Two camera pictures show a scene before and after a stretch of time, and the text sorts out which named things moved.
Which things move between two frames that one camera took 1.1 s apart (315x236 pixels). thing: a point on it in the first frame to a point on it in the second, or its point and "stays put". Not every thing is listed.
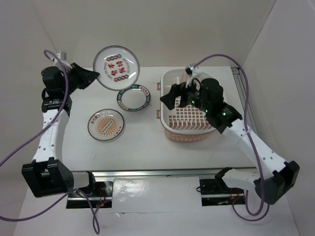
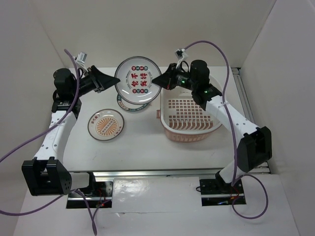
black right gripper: x=169 y=99 to x=167 y=79
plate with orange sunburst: x=105 y=124 stays put
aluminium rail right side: x=239 y=81 stays put
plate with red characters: x=118 y=67 to x=136 y=74
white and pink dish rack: x=184 y=124 stays put
